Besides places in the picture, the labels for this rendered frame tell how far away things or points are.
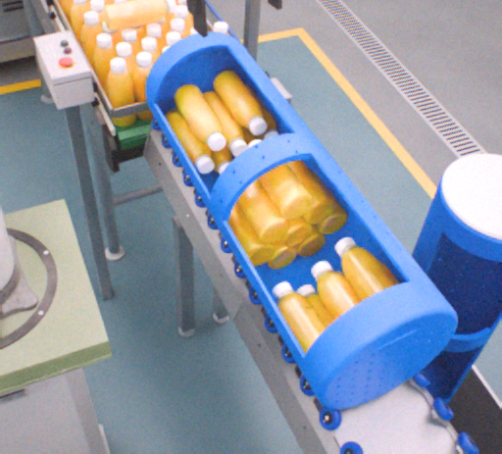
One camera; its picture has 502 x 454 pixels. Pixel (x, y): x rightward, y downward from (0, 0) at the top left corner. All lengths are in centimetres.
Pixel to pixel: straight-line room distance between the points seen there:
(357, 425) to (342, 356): 26
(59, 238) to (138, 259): 132
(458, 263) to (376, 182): 110
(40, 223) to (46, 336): 27
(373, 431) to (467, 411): 102
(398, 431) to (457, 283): 85
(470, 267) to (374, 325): 98
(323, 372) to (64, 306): 49
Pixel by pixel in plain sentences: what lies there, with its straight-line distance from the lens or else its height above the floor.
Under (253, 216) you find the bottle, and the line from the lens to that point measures 131.
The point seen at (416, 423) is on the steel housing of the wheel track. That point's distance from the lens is 134.
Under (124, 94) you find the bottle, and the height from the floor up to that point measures 101.
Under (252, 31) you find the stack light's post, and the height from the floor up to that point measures 92.
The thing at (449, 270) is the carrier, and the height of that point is 56.
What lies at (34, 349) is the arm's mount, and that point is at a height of 106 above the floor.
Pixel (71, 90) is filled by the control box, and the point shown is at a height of 105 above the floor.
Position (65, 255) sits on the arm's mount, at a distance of 133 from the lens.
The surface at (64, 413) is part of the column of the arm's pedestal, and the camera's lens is 152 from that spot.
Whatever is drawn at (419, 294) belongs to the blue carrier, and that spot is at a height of 123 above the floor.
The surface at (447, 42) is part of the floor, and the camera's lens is 410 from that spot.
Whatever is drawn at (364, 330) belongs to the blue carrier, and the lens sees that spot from 106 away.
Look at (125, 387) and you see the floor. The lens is 236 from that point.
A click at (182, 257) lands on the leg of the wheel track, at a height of 48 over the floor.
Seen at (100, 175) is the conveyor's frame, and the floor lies 47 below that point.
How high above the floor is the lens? 210
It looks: 47 degrees down
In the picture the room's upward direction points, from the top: 5 degrees clockwise
